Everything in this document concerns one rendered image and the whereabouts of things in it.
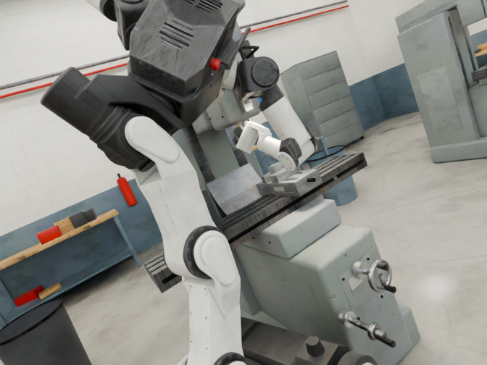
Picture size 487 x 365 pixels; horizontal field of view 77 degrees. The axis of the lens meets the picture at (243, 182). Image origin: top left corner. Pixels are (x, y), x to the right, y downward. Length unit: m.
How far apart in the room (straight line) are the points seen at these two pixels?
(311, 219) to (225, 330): 0.64
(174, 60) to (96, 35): 5.28
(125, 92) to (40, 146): 4.80
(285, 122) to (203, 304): 0.60
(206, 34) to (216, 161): 1.06
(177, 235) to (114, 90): 0.39
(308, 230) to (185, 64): 0.86
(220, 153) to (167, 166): 1.06
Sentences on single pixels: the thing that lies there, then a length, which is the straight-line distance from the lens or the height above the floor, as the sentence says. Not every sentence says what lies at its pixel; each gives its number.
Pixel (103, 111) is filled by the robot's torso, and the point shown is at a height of 1.44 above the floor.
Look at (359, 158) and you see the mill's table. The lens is 1.78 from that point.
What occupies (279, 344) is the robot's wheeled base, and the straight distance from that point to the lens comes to 1.14.
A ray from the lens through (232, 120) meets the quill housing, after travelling 1.38.
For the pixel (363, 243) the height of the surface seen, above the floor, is 0.67.
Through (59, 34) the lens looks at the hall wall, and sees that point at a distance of 6.05.
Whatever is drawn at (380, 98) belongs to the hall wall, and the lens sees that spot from 9.08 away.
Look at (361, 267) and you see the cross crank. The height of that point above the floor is 0.63.
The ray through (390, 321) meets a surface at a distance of 1.54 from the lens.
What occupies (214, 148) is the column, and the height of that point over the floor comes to 1.24.
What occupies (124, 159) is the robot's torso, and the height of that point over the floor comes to 1.32.
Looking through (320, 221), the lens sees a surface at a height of 0.77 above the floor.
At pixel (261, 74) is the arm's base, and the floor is 1.40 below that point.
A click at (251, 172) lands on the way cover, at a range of 1.87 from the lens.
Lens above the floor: 1.28
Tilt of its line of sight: 10 degrees down
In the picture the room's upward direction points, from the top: 23 degrees counter-clockwise
